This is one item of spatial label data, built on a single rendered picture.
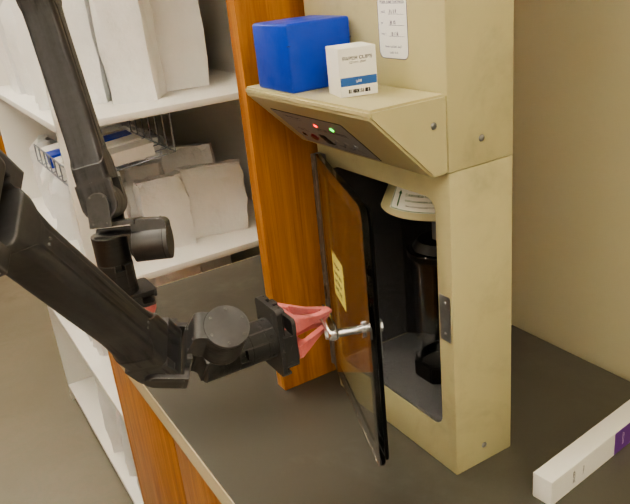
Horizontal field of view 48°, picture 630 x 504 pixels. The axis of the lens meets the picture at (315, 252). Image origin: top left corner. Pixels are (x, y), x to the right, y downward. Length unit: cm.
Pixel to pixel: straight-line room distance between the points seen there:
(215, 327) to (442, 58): 42
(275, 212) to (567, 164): 53
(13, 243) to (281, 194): 63
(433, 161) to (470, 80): 11
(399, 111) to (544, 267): 70
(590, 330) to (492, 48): 68
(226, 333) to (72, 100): 50
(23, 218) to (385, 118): 41
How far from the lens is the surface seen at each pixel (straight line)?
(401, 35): 94
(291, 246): 125
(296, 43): 98
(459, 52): 90
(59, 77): 120
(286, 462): 118
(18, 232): 68
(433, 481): 113
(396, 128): 85
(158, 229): 117
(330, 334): 97
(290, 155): 120
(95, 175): 118
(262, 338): 96
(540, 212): 143
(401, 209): 104
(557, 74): 135
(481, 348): 105
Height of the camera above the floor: 167
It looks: 22 degrees down
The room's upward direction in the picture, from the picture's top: 6 degrees counter-clockwise
